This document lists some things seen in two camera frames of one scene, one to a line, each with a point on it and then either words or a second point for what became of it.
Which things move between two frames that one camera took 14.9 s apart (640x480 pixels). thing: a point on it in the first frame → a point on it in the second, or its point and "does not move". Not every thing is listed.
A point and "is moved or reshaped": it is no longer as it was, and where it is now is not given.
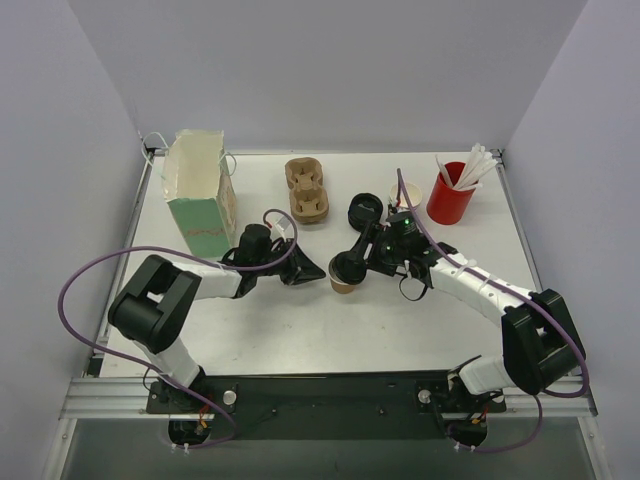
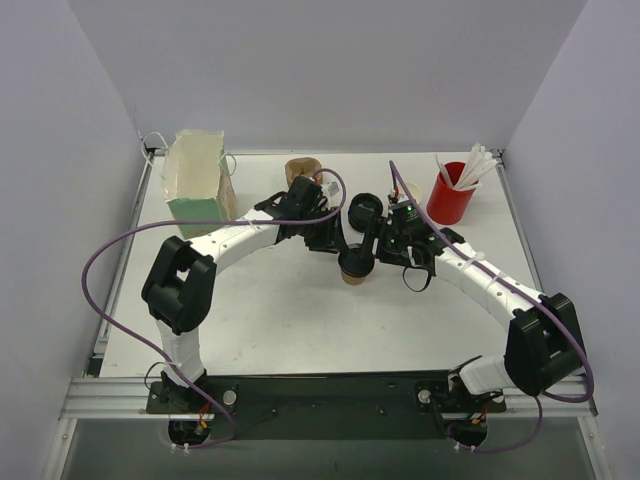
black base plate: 327,405 does not move
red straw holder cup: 448,205 does not move
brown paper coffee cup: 337,285 is moved or reshaped
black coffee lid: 349,267 is moved or reshaped
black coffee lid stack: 364,208 does not move
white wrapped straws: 480,163 does not move
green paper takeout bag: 198,185 does not move
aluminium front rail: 129,398 does not move
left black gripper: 291,268 → 325,238
